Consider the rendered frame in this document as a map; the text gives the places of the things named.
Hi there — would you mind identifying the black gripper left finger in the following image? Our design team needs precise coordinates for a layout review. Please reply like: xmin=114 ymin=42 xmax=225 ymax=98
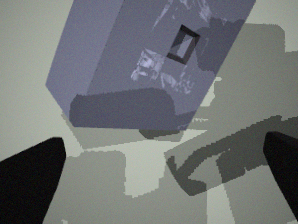
xmin=0 ymin=137 xmax=66 ymax=224

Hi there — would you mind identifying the grey sloped panel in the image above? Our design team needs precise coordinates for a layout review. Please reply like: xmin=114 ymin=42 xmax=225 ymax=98
xmin=45 ymin=0 xmax=256 ymax=131

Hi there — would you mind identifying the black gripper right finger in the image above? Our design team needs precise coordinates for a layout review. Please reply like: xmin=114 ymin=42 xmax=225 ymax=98
xmin=263 ymin=131 xmax=298 ymax=222

